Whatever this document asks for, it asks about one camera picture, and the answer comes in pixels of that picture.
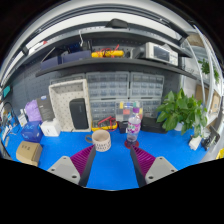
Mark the white perforated storage tray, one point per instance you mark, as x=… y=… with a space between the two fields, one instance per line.
x=60 y=103

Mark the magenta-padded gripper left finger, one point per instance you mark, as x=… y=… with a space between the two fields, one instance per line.
x=65 y=166

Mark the purple plastic bag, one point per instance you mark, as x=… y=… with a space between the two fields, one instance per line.
x=32 y=110

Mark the black case with white label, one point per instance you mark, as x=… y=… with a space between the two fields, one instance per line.
x=122 y=127

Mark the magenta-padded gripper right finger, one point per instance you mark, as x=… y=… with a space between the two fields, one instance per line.
x=161 y=168

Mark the white metal rack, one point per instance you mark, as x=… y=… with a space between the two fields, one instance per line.
x=208 y=83

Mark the beige mug with grey ovals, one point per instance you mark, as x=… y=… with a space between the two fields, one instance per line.
x=101 y=141

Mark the dark grey upright box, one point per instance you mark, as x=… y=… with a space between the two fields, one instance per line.
x=46 y=108

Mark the dark wall shelf unit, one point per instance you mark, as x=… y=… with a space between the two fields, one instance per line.
x=110 y=65

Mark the flat black case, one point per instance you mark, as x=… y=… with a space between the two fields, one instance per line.
x=151 y=126

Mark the yellow multimeter with red leads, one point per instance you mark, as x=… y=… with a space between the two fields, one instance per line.
x=105 y=125

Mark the white carton box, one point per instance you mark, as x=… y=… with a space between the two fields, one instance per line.
x=50 y=128

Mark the purple-capped clear drink bottle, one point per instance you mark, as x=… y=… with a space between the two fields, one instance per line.
x=133 y=128

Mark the brown cardboard box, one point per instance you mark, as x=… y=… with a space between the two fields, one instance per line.
x=28 y=152

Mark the white power adapter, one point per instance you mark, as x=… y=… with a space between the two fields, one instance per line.
x=194 y=143

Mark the green potted plant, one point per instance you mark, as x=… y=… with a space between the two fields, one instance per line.
x=178 y=111

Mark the black rectangular speaker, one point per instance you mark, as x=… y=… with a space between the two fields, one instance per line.
x=78 y=113

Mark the grey parts drawer cabinet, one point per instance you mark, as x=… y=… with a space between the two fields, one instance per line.
x=101 y=109
x=107 y=85
x=146 y=85
x=151 y=107

